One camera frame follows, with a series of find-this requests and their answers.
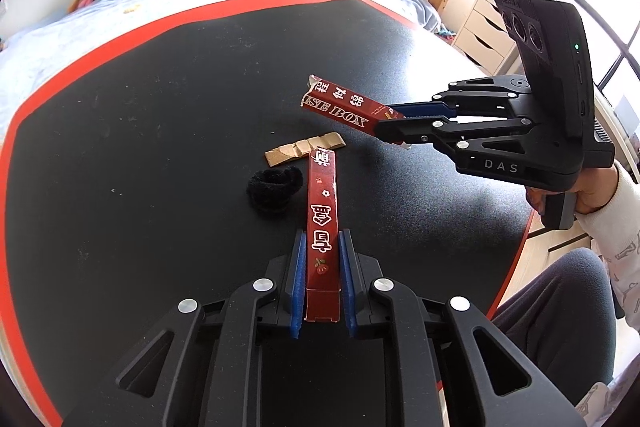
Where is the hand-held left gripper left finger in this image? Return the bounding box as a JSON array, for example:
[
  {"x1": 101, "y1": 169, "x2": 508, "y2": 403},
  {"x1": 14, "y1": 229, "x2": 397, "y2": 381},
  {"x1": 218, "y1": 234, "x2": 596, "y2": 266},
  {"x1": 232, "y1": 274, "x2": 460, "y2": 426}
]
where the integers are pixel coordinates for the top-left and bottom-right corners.
[{"x1": 62, "y1": 229, "x2": 308, "y2": 427}]

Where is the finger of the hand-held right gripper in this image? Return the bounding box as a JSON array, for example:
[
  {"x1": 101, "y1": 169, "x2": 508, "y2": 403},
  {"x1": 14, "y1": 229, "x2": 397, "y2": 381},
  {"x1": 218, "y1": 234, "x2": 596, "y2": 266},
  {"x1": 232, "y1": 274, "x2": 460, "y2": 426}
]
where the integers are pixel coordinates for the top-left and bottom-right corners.
[
  {"x1": 387, "y1": 75, "x2": 533, "y2": 120},
  {"x1": 372, "y1": 114, "x2": 533, "y2": 154}
]

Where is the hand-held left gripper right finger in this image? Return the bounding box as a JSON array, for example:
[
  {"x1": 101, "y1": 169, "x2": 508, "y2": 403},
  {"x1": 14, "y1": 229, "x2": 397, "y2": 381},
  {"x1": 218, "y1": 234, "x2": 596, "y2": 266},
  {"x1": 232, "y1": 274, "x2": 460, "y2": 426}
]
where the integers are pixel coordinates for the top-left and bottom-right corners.
[{"x1": 337, "y1": 229, "x2": 586, "y2": 427}]

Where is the red box with torn end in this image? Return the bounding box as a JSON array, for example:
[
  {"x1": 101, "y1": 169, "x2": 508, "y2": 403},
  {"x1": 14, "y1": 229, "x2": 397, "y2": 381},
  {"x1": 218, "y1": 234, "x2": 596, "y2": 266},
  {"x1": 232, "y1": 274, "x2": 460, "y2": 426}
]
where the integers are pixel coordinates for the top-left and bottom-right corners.
[{"x1": 300, "y1": 74, "x2": 414, "y2": 152}]

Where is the long red printed box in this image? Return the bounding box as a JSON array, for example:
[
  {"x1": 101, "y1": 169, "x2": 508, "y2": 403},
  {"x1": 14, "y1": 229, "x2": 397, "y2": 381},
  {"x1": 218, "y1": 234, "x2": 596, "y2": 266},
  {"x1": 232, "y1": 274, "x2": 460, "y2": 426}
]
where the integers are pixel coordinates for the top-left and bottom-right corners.
[{"x1": 302, "y1": 147, "x2": 344, "y2": 324}]

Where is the person's right forearm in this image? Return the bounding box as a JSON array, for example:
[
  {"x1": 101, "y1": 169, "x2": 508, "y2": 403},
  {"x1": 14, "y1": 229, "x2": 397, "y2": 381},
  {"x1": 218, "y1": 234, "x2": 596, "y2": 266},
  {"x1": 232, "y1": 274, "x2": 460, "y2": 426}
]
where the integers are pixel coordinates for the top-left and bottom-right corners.
[{"x1": 575, "y1": 161, "x2": 640, "y2": 322}]

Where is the person's right hand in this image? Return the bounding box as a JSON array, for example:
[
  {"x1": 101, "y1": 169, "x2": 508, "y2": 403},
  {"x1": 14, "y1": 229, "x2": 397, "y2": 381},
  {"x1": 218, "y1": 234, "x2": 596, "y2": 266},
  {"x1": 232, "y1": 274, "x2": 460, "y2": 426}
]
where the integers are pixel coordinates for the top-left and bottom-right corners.
[{"x1": 524, "y1": 159, "x2": 623, "y2": 215}]

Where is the white drawer cabinet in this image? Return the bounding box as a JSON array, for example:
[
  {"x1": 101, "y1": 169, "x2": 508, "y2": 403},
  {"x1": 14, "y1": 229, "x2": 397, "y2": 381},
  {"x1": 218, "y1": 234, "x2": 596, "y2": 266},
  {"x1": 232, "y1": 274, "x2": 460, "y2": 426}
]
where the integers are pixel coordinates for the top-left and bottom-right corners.
[{"x1": 452, "y1": 0, "x2": 524, "y2": 76}]

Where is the black fuzzy scrunchie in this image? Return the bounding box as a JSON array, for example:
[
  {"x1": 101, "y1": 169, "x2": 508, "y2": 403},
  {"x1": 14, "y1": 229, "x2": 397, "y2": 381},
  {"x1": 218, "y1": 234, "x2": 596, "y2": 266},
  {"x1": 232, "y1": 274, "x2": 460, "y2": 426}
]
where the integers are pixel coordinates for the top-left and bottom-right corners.
[{"x1": 246, "y1": 166, "x2": 304, "y2": 216}]

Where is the white printed pajama top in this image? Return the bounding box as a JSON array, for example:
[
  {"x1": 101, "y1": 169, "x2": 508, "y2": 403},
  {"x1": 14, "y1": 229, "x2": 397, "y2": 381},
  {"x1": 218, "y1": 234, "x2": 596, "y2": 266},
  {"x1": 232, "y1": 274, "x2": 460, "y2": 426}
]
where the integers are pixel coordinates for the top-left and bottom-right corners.
[{"x1": 575, "y1": 357, "x2": 640, "y2": 427}]

